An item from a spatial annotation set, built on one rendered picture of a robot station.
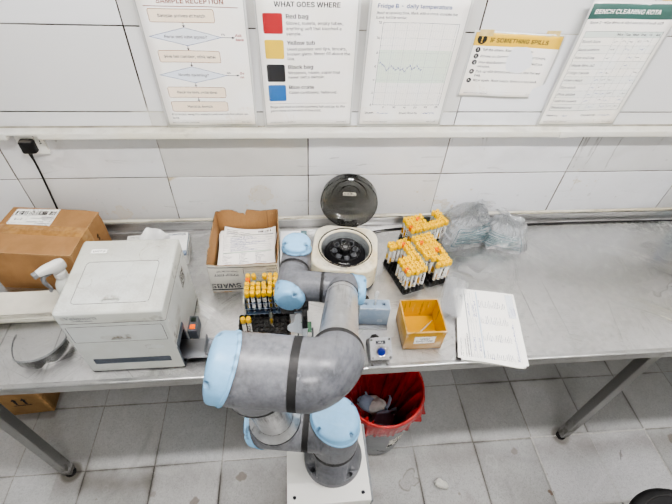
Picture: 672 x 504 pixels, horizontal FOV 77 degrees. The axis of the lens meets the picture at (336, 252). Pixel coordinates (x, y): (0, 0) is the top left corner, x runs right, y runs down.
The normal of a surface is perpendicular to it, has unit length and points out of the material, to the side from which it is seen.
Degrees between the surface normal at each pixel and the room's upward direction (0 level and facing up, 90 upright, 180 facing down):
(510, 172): 90
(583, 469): 0
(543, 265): 0
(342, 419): 8
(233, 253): 1
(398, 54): 93
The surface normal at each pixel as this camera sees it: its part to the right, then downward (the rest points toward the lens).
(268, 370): 0.00, -0.29
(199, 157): 0.09, 0.72
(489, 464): 0.04, -0.69
